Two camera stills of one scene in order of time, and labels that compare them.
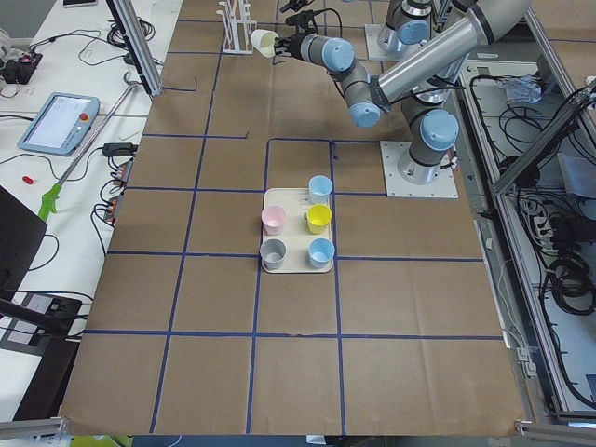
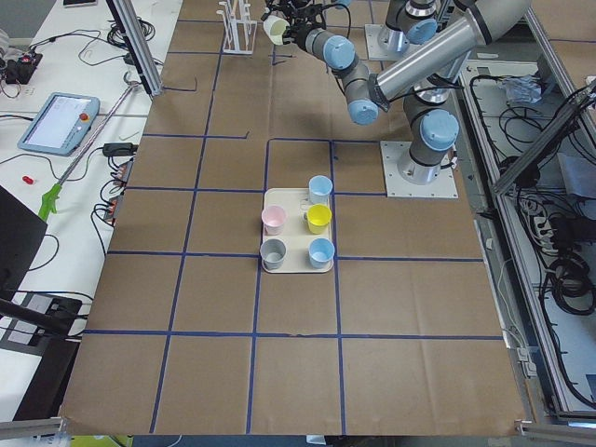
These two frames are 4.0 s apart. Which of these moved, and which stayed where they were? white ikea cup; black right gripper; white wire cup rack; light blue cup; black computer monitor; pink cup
Moved: black right gripper; white ikea cup
Stayed: light blue cup; pink cup; white wire cup rack; black computer monitor
